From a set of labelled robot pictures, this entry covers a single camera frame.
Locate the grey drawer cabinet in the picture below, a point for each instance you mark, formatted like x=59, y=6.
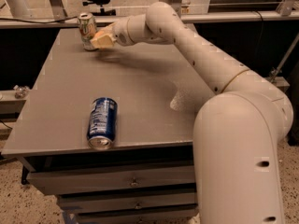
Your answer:
x=158, y=96

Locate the blue soda can lying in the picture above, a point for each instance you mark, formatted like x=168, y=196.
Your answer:
x=102, y=124

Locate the grey drawer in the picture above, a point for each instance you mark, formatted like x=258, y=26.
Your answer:
x=138, y=216
x=131, y=201
x=112, y=178

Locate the top grey drawer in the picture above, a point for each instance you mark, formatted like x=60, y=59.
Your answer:
x=112, y=178

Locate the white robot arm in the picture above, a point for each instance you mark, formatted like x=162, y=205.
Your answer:
x=236, y=132

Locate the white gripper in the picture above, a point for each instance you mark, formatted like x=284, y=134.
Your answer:
x=121, y=32

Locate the orange fruit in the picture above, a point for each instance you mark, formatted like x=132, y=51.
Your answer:
x=99, y=34

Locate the small clear glass object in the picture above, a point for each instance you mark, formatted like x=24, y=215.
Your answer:
x=21, y=91

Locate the bottom grey drawer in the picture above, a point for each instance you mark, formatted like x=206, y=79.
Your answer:
x=138, y=216

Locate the white pipe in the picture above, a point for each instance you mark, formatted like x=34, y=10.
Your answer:
x=19, y=9

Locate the grey metal rail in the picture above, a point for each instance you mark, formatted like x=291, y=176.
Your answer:
x=13, y=23

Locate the middle grey drawer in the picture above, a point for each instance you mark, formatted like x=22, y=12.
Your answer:
x=131, y=201

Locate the green 7up can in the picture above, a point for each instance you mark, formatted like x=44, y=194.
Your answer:
x=87, y=28

